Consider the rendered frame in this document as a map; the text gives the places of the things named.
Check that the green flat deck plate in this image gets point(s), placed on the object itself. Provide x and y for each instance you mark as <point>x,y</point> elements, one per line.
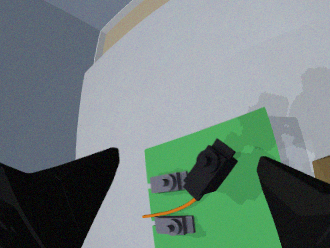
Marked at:
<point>237,214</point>

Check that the black micro servo with orange cable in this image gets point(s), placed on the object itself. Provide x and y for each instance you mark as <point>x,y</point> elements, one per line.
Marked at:
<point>212,167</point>

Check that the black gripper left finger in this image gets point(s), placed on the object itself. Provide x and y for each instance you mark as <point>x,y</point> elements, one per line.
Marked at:
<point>59,204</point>

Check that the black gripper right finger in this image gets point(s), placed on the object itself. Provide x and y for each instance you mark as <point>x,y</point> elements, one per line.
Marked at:
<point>299,204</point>

